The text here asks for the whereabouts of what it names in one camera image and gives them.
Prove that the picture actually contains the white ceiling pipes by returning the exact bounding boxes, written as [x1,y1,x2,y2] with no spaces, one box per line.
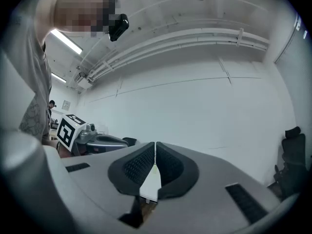
[86,27,271,83]

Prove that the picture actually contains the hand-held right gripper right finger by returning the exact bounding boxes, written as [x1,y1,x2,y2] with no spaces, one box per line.
[156,142,281,229]

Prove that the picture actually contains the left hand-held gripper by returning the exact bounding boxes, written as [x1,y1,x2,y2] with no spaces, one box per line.
[56,113,141,156]

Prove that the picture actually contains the person's head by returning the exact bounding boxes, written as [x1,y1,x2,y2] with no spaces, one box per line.
[52,0,119,35]

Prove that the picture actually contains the black office chair with armrests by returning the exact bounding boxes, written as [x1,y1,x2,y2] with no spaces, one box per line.
[274,125,308,201]

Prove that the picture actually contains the black head-worn camera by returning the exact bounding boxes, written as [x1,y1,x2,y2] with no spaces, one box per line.
[107,13,130,42]

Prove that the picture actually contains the long ceiling light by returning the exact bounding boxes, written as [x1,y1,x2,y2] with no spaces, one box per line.
[50,29,83,55]
[51,72,67,84]

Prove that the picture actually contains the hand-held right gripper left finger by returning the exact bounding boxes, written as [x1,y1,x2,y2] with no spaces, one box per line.
[60,142,156,219]

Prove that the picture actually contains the person's grey printed t-shirt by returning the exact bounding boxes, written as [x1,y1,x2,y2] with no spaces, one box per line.
[0,0,64,143]

